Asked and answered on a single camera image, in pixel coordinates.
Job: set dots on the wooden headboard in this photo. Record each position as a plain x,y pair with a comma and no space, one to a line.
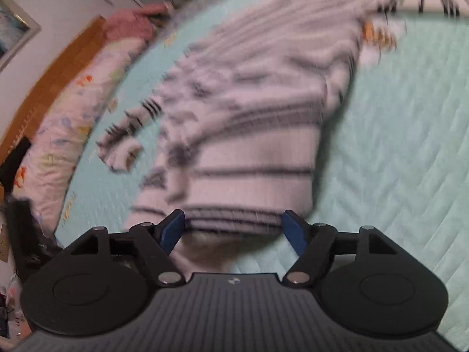
62,69

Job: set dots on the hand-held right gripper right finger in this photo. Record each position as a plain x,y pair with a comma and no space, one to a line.
295,234

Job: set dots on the pink pillow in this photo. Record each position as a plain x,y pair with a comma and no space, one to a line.
128,24

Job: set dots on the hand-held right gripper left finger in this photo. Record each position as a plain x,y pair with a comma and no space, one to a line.
172,233

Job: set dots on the dark object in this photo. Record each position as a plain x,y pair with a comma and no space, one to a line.
22,227

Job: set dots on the framed blue picture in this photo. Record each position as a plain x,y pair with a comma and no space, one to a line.
11,29

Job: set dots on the floral pillow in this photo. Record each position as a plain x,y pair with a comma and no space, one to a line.
77,117

